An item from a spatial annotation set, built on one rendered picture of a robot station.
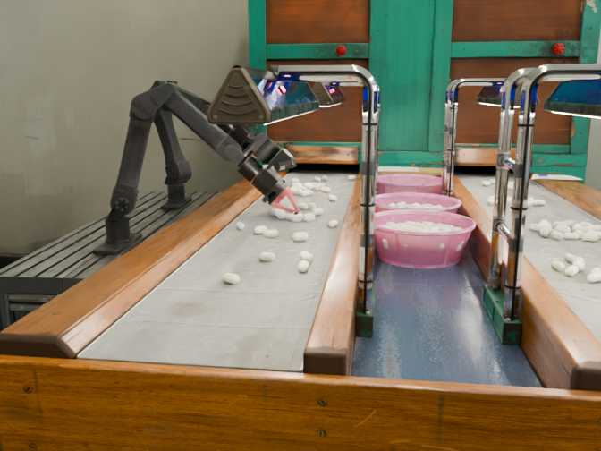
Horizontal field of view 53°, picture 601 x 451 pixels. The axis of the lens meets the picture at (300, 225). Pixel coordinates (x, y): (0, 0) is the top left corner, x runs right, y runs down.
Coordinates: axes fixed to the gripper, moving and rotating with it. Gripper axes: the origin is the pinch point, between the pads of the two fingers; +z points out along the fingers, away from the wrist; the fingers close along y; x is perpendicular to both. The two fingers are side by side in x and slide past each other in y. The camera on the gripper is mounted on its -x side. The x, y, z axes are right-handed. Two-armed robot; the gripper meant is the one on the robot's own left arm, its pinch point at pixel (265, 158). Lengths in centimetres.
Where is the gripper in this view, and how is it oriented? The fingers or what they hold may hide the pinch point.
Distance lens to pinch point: 206.8
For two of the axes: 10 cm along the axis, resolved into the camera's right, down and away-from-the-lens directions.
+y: 1.4, -2.2, 9.7
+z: 7.6, 6.5, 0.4
